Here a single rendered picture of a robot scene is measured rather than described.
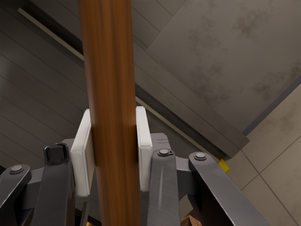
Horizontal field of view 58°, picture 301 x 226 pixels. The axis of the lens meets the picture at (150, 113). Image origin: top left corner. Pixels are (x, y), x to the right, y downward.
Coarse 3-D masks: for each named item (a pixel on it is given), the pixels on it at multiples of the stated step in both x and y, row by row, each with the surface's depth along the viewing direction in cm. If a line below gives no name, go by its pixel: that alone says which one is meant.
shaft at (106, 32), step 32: (96, 0) 14; (128, 0) 15; (96, 32) 15; (128, 32) 15; (96, 64) 15; (128, 64) 16; (96, 96) 16; (128, 96) 16; (96, 128) 17; (128, 128) 17; (96, 160) 18; (128, 160) 18; (128, 192) 18; (128, 224) 19
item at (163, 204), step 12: (156, 156) 14; (168, 156) 14; (156, 168) 13; (168, 168) 13; (156, 180) 12; (168, 180) 12; (156, 192) 11; (168, 192) 11; (156, 204) 10; (168, 204) 10; (156, 216) 10; (168, 216) 10
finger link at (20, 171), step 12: (12, 168) 13; (24, 168) 13; (0, 180) 12; (12, 180) 12; (24, 180) 13; (0, 192) 11; (12, 192) 11; (0, 204) 11; (12, 204) 11; (0, 216) 11; (12, 216) 11; (24, 216) 13
